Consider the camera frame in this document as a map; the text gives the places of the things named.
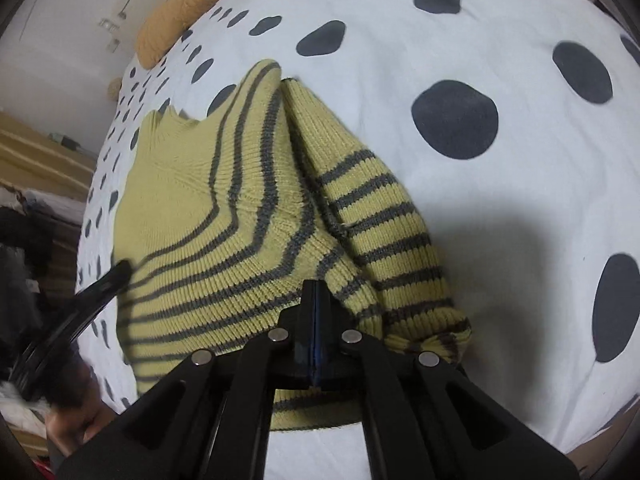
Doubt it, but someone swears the mustard knitted pillow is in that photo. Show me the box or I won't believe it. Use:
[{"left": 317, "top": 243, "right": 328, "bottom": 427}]
[{"left": 137, "top": 0, "right": 243, "bottom": 68}]

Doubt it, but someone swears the person's left hand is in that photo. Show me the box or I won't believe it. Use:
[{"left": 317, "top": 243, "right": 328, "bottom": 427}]
[{"left": 49, "top": 385, "right": 125, "bottom": 467}]

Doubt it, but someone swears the white polka dot bed cover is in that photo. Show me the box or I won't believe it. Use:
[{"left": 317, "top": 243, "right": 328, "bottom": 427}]
[{"left": 74, "top": 0, "right": 640, "bottom": 480}]

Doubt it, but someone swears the yellow striped zip sweater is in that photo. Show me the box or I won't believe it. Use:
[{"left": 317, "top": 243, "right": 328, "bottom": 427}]
[{"left": 112, "top": 59, "right": 472, "bottom": 433}]

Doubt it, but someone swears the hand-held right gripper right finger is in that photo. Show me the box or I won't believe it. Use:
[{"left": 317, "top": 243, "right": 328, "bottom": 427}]
[{"left": 316, "top": 280, "right": 581, "bottom": 480}]

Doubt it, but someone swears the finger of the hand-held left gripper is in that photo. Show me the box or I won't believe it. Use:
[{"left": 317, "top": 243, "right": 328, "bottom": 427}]
[{"left": 59, "top": 259, "right": 135, "bottom": 333}]

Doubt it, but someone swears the yellow curtain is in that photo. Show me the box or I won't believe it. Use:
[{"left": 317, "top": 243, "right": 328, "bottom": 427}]
[{"left": 0, "top": 110, "right": 97, "bottom": 203}]

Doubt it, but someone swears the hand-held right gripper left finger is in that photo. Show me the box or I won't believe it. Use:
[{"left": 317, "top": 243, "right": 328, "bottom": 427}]
[{"left": 57, "top": 279, "right": 317, "bottom": 480}]

